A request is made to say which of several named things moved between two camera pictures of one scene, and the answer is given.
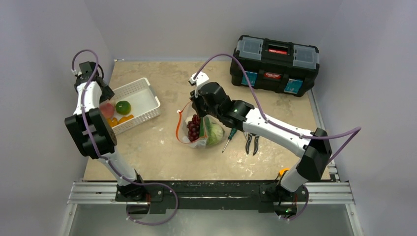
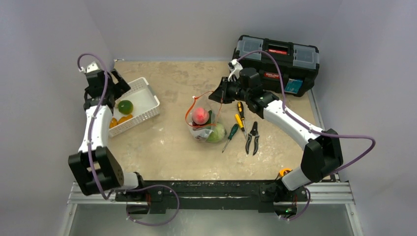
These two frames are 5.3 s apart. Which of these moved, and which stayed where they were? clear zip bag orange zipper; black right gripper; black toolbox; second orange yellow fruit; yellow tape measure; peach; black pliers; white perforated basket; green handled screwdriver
Moved: black right gripper; clear zip bag orange zipper; peach
Stayed: white perforated basket; black pliers; yellow tape measure; black toolbox; green handled screwdriver; second orange yellow fruit
